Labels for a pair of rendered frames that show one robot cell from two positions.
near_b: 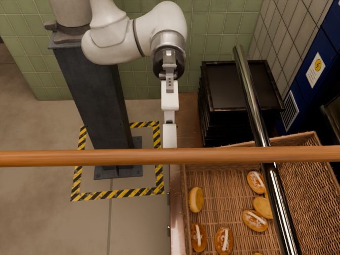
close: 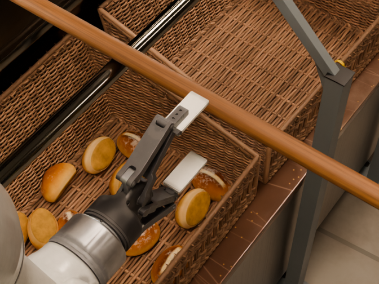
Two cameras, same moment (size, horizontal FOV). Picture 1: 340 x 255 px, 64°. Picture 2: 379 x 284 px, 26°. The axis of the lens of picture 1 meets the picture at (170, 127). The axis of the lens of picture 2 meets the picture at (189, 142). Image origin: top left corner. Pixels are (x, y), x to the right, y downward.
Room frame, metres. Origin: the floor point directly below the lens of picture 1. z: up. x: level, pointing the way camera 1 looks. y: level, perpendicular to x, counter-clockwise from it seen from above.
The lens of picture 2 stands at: (0.88, 0.42, 2.11)
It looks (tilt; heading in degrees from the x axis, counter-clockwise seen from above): 53 degrees down; 217
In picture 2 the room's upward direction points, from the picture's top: straight up
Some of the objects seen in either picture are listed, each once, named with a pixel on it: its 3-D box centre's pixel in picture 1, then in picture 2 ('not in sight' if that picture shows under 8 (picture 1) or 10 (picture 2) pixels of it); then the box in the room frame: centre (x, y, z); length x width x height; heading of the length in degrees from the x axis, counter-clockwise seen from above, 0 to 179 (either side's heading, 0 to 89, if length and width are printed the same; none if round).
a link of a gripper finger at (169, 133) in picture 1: (169, 136); (185, 172); (0.34, 0.00, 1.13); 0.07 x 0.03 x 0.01; 1
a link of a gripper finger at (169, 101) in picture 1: (169, 94); (185, 113); (0.34, 0.00, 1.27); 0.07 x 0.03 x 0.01; 1
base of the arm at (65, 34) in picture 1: (73, 23); not in sight; (0.95, 0.37, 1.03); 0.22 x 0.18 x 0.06; 95
